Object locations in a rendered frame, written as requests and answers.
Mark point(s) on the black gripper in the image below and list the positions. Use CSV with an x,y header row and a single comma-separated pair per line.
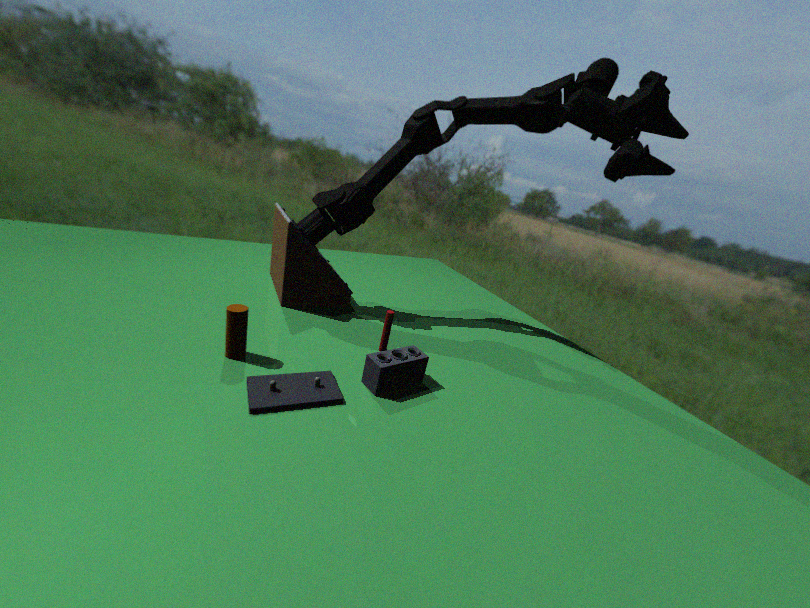
x,y
631,158

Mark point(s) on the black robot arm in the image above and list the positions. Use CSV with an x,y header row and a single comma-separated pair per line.
x,y
538,110

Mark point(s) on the dark brown cylinder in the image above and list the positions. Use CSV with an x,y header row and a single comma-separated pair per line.
x,y
236,331

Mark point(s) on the dark red cylinder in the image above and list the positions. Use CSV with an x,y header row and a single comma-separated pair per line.
x,y
386,330

